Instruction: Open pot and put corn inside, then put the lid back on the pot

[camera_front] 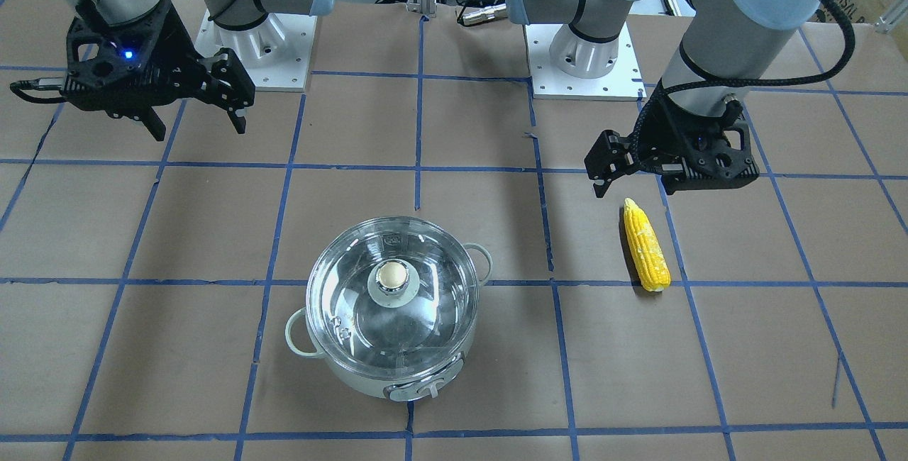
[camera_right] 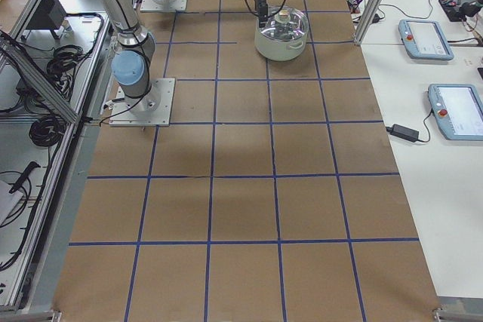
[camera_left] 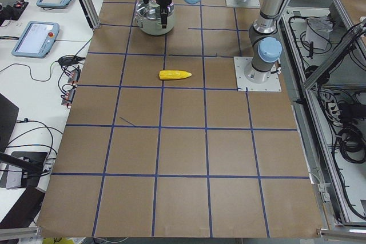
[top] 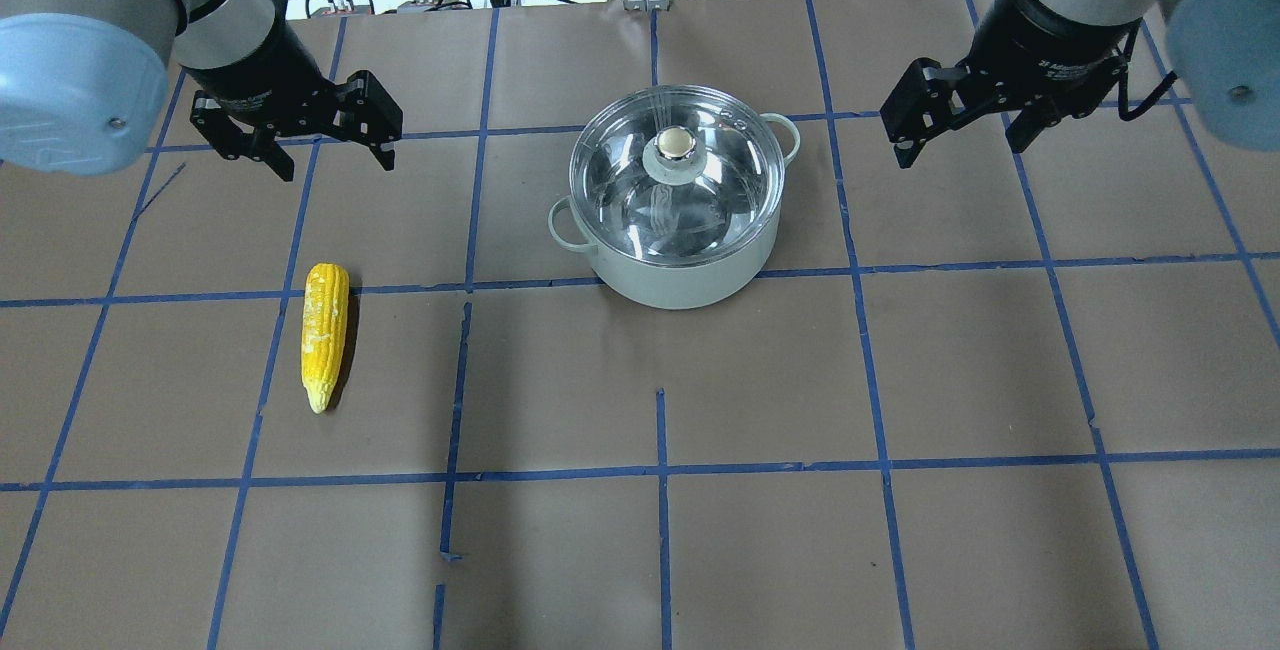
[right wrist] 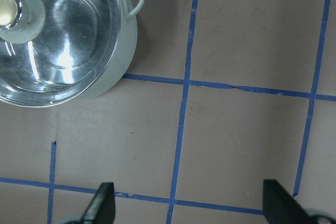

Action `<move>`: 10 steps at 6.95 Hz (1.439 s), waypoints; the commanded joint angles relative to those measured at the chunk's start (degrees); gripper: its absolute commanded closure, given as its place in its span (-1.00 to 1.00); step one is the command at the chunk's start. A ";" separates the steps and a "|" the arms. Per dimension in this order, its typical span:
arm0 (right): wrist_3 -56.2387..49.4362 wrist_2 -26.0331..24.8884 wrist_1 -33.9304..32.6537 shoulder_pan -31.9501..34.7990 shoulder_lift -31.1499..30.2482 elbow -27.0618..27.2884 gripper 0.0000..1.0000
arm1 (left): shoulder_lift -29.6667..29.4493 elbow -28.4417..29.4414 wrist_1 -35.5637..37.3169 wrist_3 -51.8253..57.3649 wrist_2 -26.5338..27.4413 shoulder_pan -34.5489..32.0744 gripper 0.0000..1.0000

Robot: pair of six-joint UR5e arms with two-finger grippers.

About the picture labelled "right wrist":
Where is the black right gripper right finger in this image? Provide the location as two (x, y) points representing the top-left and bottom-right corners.
(262, 179), (318, 224)

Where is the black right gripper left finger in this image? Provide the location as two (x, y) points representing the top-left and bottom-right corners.
(81, 182), (116, 224)

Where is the glass pot lid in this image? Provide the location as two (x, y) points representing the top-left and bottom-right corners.
(1, 0), (121, 108)

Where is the pale green cooking pot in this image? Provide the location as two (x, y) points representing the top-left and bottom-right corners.
(87, 0), (145, 97)

